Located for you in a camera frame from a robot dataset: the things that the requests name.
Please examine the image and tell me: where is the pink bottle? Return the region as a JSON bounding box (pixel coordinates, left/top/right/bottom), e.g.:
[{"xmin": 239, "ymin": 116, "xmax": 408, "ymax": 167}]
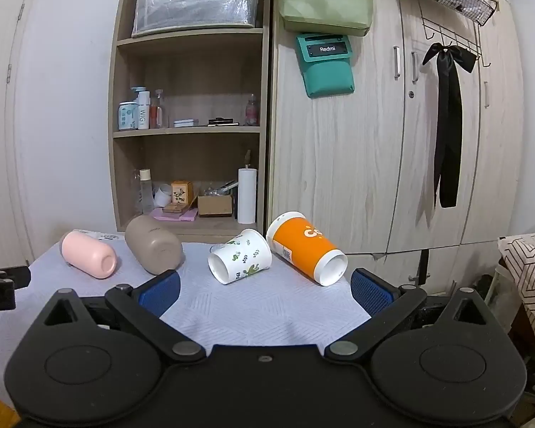
[{"xmin": 244, "ymin": 94, "xmax": 260, "ymax": 126}]

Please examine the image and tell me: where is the pink notepad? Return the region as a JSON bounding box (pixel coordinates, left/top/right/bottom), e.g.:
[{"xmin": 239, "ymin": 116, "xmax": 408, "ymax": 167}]
[{"xmin": 153, "ymin": 207, "xmax": 199, "ymax": 222}]

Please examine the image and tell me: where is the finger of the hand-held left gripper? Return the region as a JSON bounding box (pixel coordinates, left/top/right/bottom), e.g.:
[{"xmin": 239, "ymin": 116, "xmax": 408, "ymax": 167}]
[{"xmin": 0, "ymin": 266, "xmax": 31, "ymax": 290}]

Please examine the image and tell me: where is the clear bottle with beige cap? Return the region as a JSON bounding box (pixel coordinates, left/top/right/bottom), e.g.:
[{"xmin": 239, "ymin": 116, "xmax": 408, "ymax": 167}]
[{"xmin": 138, "ymin": 168, "xmax": 155, "ymax": 215}]

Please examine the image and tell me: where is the cardboard box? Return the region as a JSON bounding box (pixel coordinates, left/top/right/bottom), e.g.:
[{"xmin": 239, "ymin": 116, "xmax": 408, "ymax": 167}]
[{"xmin": 197, "ymin": 194, "xmax": 234, "ymax": 218}]

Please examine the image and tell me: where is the geometric patterned cloth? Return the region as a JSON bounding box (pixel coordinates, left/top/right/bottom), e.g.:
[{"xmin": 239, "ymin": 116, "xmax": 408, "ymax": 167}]
[{"xmin": 498, "ymin": 231, "xmax": 535, "ymax": 368}]

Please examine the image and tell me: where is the wooden shelf unit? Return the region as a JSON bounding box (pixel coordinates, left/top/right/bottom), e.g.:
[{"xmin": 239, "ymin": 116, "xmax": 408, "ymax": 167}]
[{"xmin": 108, "ymin": 0, "xmax": 270, "ymax": 238}]

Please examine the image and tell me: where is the small white cup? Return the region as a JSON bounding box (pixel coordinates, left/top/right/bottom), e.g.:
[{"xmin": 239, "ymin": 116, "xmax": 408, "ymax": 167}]
[{"xmin": 154, "ymin": 184, "xmax": 174, "ymax": 208}]

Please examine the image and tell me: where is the yellow floral box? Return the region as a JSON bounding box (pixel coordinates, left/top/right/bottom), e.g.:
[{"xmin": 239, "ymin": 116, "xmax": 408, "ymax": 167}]
[{"xmin": 171, "ymin": 180, "xmax": 194, "ymax": 206}]

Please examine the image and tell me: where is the white printed paper sheet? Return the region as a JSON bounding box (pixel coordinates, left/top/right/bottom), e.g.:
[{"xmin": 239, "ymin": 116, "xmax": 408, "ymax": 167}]
[{"xmin": 73, "ymin": 229, "xmax": 122, "ymax": 243}]

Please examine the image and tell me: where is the black ribbon bow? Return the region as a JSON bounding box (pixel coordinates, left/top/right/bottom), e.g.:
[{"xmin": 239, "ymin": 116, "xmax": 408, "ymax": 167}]
[{"xmin": 423, "ymin": 42, "xmax": 478, "ymax": 209}]

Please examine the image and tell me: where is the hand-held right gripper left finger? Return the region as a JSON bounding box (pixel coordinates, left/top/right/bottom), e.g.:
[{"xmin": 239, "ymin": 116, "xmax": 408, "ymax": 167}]
[{"xmin": 29, "ymin": 270, "xmax": 207, "ymax": 363}]

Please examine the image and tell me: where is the white leaf print paper cup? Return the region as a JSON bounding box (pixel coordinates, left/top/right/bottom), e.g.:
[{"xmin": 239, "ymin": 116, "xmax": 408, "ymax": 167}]
[{"xmin": 208, "ymin": 229, "xmax": 272, "ymax": 285}]

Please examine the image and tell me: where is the pink cup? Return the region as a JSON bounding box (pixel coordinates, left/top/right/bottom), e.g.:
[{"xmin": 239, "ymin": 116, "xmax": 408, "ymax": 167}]
[{"xmin": 60, "ymin": 229, "xmax": 118, "ymax": 280}]

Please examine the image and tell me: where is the taupe cup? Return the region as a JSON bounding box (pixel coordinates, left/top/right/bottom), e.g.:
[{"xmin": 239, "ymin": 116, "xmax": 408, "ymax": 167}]
[{"xmin": 125, "ymin": 215, "xmax": 184, "ymax": 276}]

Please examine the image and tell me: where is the clear bottle with red liquid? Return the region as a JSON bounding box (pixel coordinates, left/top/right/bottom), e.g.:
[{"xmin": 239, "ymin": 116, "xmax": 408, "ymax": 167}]
[{"xmin": 151, "ymin": 90, "xmax": 168, "ymax": 129}]

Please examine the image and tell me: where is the light wooden wardrobe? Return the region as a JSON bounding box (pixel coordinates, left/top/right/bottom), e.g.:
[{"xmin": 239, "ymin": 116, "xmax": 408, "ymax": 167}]
[{"xmin": 267, "ymin": 0, "xmax": 526, "ymax": 256}]

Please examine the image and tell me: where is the plastic wrapped storage box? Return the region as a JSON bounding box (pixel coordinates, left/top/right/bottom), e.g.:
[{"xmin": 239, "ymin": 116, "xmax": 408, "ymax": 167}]
[{"xmin": 131, "ymin": 0, "xmax": 261, "ymax": 37}]

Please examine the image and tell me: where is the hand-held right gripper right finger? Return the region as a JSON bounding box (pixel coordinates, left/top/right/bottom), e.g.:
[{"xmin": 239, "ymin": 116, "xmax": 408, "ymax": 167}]
[{"xmin": 325, "ymin": 269, "xmax": 502, "ymax": 362}]

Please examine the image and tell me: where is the white quilted table cloth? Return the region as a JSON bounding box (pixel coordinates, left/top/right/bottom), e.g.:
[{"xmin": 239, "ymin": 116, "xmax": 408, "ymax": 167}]
[{"xmin": 0, "ymin": 238, "xmax": 377, "ymax": 393}]

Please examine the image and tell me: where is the teal pouch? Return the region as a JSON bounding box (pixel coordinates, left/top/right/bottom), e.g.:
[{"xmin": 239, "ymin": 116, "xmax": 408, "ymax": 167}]
[{"xmin": 295, "ymin": 33, "xmax": 356, "ymax": 99}]

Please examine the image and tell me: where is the tall white cylinder bottle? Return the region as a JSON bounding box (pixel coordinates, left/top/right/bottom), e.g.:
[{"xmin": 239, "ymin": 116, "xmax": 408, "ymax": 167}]
[{"xmin": 237, "ymin": 167, "xmax": 258, "ymax": 225}]

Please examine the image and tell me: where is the teal and white jar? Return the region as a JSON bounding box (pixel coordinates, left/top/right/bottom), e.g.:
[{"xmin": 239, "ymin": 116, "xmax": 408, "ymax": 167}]
[{"xmin": 118, "ymin": 102, "xmax": 137, "ymax": 131}]

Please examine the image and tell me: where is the white pump bottle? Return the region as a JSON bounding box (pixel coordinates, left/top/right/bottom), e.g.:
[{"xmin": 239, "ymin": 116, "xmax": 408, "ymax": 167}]
[{"xmin": 131, "ymin": 86, "xmax": 151, "ymax": 130}]

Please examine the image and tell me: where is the black wire hook rack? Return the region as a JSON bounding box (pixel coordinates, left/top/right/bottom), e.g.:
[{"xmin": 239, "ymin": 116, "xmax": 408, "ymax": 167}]
[{"xmin": 417, "ymin": 0, "xmax": 494, "ymax": 68}]

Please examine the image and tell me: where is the orange paper cup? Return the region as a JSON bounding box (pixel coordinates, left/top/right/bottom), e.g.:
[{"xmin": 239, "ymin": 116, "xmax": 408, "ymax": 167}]
[{"xmin": 266, "ymin": 212, "xmax": 349, "ymax": 287}]

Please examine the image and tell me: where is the green cushion bag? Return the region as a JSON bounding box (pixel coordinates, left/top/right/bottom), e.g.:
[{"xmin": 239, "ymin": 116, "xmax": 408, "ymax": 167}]
[{"xmin": 277, "ymin": 0, "xmax": 374, "ymax": 36}]

